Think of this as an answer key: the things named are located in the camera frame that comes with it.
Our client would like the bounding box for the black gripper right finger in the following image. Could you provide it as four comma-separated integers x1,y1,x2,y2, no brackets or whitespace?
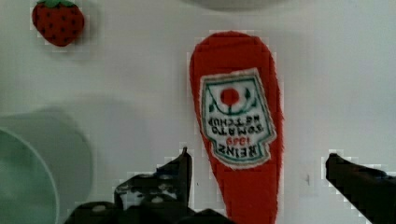
325,153,396,224

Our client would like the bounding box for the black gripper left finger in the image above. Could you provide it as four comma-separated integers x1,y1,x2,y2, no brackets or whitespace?
114,147,192,214

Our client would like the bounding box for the red plush ketchup bottle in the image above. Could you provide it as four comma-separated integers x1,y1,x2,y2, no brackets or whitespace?
190,31,283,224

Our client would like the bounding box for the green mug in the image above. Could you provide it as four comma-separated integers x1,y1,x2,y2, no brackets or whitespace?
1,108,92,224

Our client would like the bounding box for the grey oval plate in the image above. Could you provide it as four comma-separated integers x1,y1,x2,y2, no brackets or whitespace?
182,0,289,11

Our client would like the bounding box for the red plush strawberry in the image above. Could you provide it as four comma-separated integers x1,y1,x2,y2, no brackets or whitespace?
32,0,85,47

